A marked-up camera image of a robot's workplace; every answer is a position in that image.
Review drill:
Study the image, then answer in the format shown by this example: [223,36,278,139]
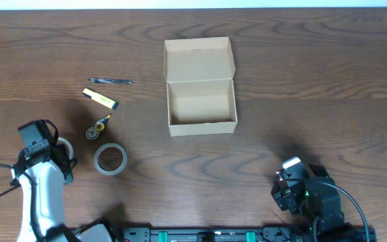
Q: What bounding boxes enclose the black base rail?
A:
[75,224,377,242]

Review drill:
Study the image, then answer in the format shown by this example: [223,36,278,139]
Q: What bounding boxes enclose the white tape roll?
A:
[58,137,74,160]

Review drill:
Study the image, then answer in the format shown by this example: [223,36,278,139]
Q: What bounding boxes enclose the yellow highlighter marker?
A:
[82,88,118,110]

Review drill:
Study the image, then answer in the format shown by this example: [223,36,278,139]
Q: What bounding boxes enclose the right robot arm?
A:
[271,157,377,242]

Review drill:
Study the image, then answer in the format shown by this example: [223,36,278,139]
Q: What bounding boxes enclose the black ballpoint pen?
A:
[89,78,134,84]

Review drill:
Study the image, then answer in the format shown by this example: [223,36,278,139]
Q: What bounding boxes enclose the yellow black correction tape dispenser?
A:
[85,114,112,140]

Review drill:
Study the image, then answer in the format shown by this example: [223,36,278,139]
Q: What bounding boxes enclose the clear tape roll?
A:
[93,143,128,176]

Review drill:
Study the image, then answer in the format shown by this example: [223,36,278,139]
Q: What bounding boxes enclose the open brown cardboard box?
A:
[163,37,238,136]

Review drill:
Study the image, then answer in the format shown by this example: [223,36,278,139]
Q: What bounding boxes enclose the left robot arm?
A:
[11,138,116,242]

